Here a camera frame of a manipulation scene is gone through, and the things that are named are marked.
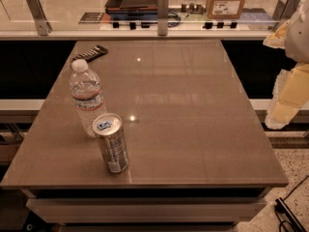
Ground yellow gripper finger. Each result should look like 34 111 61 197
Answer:
263 19 290 49
265 63 309 130

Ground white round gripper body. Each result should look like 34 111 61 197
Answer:
285 0 309 63

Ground silver Red Bull can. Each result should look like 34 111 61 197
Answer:
93 113 128 174

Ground dark RXBAR chocolate bar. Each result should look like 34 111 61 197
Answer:
71 44 108 62

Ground brown cardboard box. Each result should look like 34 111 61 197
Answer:
206 0 245 19

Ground black device on floor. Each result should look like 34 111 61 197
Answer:
275 197 307 232

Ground clear plastic water bottle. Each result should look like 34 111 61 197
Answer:
70 59 107 137

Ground right metal railing post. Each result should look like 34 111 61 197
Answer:
272 0 301 30

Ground metal railing post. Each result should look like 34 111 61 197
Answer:
157 0 169 36
26 0 52 36
272 0 301 30

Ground black cable on floor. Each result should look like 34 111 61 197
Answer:
274 174 309 232

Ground middle metal railing post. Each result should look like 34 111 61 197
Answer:
157 0 169 36

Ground left metal railing post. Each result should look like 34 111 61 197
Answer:
26 0 52 36

